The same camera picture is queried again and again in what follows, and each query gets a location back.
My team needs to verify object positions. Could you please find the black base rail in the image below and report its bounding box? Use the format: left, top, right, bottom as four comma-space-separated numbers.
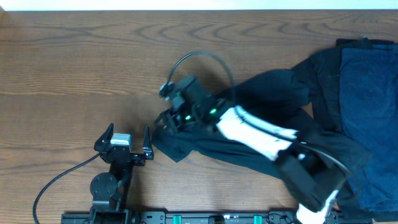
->
60, 210, 374, 224

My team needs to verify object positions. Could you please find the blue garment in pile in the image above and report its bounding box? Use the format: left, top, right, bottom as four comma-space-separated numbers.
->
339, 44, 397, 212

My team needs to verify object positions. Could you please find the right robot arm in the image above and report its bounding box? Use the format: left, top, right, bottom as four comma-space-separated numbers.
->
152, 97, 351, 223

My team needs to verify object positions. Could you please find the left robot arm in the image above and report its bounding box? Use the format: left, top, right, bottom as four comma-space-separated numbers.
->
88, 124, 154, 224

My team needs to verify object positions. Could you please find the dark teal t-shirt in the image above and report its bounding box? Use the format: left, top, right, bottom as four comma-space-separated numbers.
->
152, 70, 371, 178

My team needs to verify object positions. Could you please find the black garment in pile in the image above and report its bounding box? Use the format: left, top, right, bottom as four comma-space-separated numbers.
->
294, 39, 397, 222

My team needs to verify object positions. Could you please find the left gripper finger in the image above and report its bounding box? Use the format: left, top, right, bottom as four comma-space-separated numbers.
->
94, 123, 114, 152
142, 126, 154, 160

